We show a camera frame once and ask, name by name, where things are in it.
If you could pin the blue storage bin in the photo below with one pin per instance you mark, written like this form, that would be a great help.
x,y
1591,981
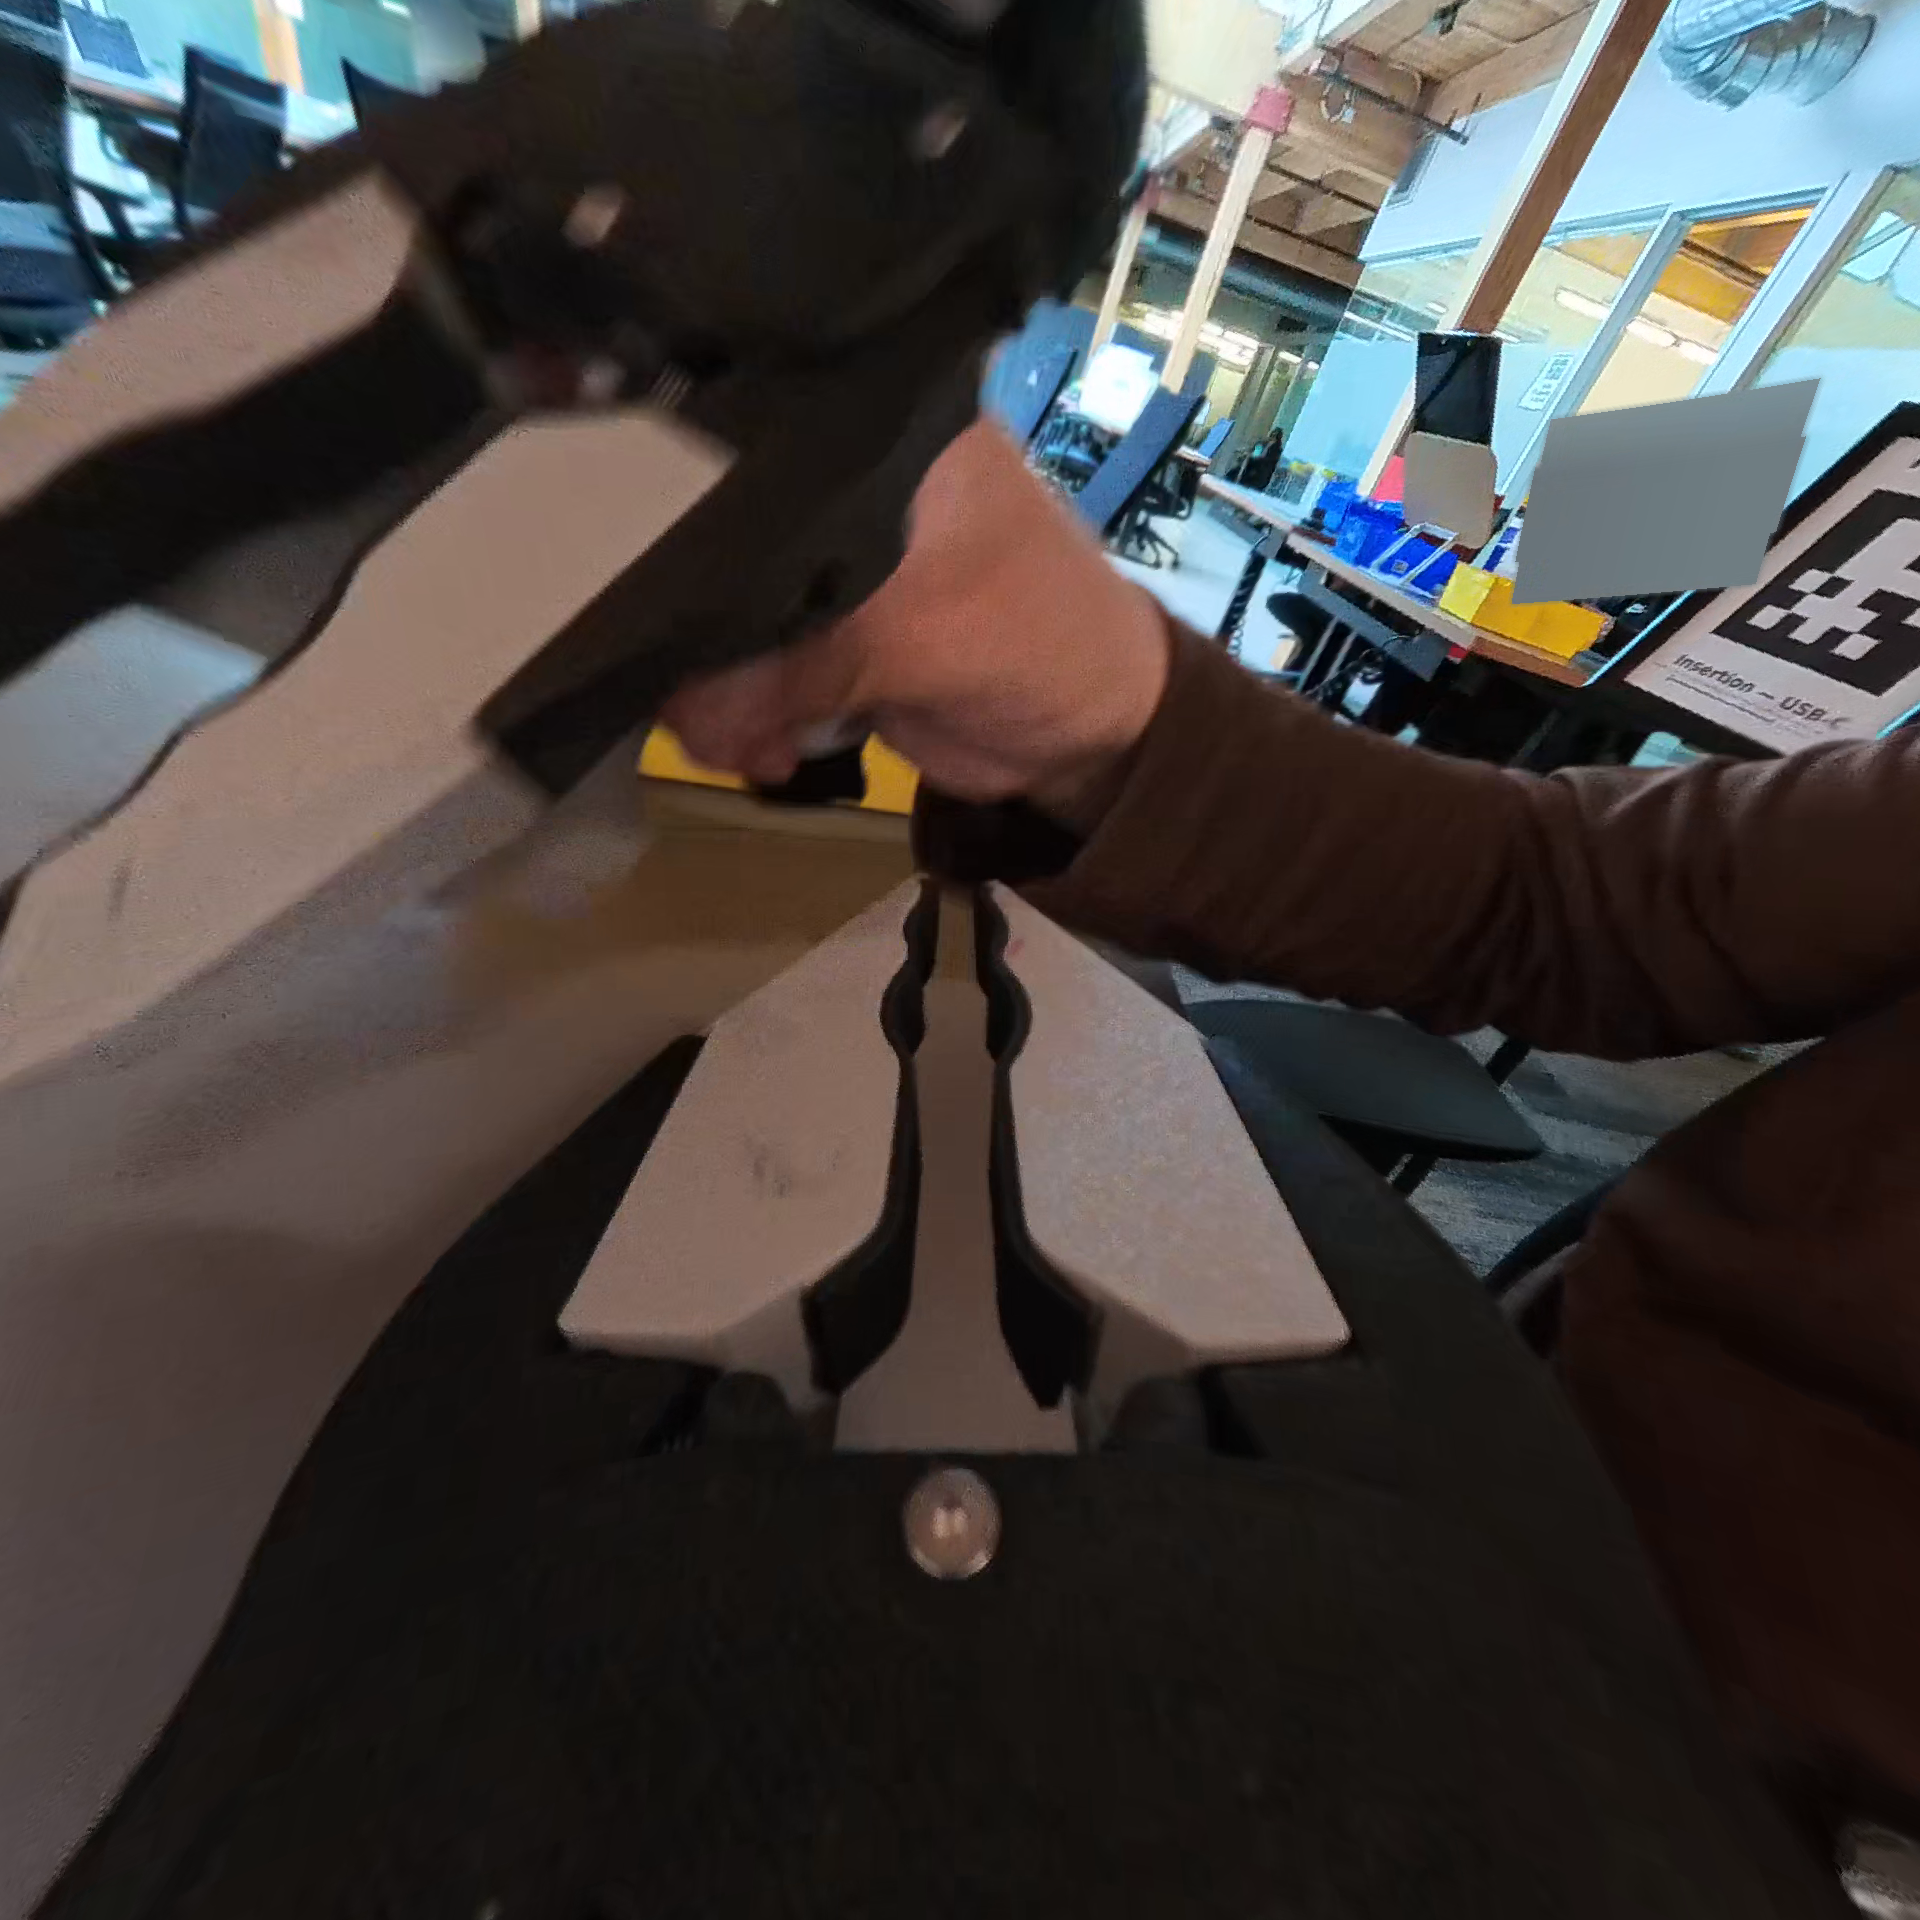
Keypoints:
x,y
1380,533

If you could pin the person's brown shirt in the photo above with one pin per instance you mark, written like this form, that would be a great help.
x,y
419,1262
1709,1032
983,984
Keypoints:
x,y
1770,1424

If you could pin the silver ventilation duct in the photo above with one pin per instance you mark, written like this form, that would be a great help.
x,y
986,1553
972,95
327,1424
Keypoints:
x,y
1756,53

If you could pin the person's right forearm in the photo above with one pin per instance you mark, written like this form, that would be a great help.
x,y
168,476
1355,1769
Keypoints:
x,y
1425,885

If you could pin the person's right hand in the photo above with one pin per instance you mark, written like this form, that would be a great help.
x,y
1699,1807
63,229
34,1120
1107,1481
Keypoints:
x,y
991,645

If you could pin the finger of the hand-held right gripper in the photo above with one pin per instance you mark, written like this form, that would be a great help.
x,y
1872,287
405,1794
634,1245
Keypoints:
x,y
195,346
450,630

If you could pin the wooden office desk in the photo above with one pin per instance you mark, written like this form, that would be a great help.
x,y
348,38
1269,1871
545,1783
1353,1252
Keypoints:
x,y
1320,562

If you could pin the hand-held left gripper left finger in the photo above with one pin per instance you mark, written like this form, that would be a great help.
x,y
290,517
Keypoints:
x,y
751,1201

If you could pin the black monitor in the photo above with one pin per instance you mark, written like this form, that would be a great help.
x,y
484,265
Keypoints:
x,y
1455,389

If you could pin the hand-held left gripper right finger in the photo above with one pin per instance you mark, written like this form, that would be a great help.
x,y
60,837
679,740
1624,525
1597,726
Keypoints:
x,y
1155,1201

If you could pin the beige cardboard sheet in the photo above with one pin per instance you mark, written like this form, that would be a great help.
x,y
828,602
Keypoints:
x,y
1447,480

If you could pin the small yellow storage bin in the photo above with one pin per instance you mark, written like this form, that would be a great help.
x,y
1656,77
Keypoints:
x,y
1516,615

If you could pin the black framed tag sign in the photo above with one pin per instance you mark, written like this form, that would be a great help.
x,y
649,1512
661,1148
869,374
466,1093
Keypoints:
x,y
1845,600

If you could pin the large yellow storage bin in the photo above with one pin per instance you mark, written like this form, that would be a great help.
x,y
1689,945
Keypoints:
x,y
896,781

